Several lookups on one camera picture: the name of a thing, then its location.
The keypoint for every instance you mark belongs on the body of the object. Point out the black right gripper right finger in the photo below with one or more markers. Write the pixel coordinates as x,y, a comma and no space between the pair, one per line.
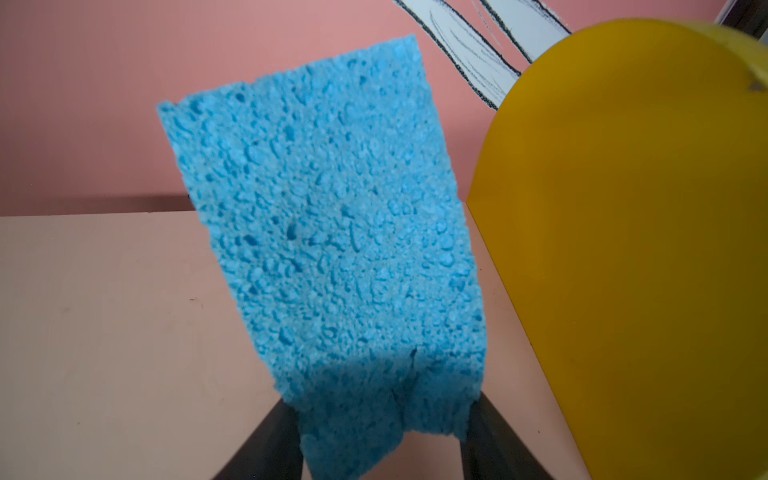
493,451

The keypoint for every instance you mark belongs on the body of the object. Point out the yellow pink blue shelf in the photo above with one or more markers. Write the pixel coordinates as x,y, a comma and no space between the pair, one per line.
617,210

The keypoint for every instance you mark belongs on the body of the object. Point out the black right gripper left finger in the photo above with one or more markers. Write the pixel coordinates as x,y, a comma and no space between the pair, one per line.
271,452

